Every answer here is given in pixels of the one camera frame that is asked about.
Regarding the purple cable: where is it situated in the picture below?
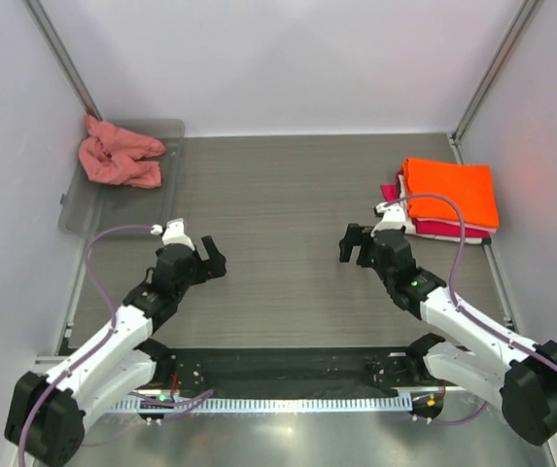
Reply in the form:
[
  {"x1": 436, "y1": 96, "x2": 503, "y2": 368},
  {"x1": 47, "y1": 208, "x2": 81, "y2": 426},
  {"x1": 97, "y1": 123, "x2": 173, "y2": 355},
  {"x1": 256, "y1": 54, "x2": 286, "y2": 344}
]
[
  {"x1": 373, "y1": 193, "x2": 557, "y2": 435},
  {"x1": 17, "y1": 223, "x2": 216, "y2": 467}
]

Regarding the slotted cable duct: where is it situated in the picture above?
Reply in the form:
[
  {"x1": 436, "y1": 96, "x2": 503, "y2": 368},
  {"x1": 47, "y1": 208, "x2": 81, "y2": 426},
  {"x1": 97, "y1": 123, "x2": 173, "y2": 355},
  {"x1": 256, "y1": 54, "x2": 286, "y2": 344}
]
[{"x1": 106, "y1": 393, "x2": 412, "y2": 414}]

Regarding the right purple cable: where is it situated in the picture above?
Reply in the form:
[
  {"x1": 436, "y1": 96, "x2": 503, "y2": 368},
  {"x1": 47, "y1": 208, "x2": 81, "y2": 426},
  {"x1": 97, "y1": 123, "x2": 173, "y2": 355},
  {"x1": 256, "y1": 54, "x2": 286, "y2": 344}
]
[{"x1": 373, "y1": 193, "x2": 557, "y2": 435}]

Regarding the right frame post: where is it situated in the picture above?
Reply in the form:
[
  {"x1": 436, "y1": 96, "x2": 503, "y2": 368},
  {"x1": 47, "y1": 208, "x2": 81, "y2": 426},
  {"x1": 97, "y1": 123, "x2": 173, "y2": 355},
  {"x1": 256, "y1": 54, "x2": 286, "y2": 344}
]
[{"x1": 449, "y1": 0, "x2": 542, "y2": 147}]

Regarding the clear grey plastic bin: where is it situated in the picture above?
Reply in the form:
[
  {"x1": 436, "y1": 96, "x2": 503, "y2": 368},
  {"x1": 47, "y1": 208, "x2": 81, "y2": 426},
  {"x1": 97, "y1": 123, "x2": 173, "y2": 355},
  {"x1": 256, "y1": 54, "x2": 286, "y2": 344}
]
[{"x1": 58, "y1": 119, "x2": 187, "y2": 238}]

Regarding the salmon pink crumpled t shirt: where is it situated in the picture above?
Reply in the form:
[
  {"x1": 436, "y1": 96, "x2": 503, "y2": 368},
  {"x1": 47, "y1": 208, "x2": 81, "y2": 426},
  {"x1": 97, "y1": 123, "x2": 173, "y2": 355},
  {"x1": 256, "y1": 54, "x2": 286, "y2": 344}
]
[{"x1": 78, "y1": 115, "x2": 166, "y2": 189}]

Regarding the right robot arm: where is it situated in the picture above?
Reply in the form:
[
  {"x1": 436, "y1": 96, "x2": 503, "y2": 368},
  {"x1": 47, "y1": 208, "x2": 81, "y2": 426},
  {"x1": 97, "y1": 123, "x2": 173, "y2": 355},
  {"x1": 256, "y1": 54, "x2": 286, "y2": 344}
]
[{"x1": 338, "y1": 224, "x2": 557, "y2": 446}]

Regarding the light pink folded t shirt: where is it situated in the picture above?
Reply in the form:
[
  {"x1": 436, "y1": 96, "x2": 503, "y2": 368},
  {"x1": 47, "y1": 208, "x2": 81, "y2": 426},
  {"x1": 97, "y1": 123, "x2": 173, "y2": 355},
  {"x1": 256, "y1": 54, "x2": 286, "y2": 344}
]
[{"x1": 396, "y1": 169, "x2": 407, "y2": 210}]

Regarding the orange t shirt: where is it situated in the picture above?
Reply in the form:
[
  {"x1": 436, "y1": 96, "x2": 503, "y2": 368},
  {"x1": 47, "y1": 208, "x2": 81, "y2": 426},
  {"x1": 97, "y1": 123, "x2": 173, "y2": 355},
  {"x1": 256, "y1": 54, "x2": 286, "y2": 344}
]
[{"x1": 401, "y1": 158, "x2": 500, "y2": 232}]

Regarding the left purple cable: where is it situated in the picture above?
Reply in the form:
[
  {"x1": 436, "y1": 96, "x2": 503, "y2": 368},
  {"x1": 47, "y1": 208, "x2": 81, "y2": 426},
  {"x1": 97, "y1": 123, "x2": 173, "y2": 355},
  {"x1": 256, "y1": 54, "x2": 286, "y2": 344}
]
[{"x1": 17, "y1": 223, "x2": 216, "y2": 467}]

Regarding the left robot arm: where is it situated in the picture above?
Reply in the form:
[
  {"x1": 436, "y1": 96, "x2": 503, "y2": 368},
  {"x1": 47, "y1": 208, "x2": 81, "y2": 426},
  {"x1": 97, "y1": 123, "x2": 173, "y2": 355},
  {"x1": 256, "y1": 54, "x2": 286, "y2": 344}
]
[{"x1": 4, "y1": 233, "x2": 226, "y2": 466}]

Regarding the frame post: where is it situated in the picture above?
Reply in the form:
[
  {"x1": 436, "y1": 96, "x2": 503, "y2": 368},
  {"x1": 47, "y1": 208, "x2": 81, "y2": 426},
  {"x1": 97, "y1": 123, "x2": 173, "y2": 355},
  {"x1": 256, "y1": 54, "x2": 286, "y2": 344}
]
[
  {"x1": 449, "y1": 0, "x2": 542, "y2": 147},
  {"x1": 23, "y1": 0, "x2": 101, "y2": 119}
]

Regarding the left frame post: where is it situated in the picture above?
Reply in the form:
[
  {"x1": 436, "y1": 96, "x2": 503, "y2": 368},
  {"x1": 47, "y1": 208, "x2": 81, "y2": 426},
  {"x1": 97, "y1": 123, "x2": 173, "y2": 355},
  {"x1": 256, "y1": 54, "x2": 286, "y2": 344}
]
[{"x1": 23, "y1": 0, "x2": 101, "y2": 119}]

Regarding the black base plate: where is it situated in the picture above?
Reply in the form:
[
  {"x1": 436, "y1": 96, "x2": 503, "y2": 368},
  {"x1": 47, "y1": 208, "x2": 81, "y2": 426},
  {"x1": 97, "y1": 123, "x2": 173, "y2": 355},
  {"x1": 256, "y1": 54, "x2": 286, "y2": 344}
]
[{"x1": 142, "y1": 346, "x2": 450, "y2": 399}]

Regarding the magenta folded t shirt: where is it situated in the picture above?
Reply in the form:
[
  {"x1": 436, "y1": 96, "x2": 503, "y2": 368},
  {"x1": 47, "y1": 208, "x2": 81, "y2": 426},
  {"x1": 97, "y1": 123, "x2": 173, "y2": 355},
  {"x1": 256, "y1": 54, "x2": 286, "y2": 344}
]
[{"x1": 380, "y1": 184, "x2": 490, "y2": 244}]

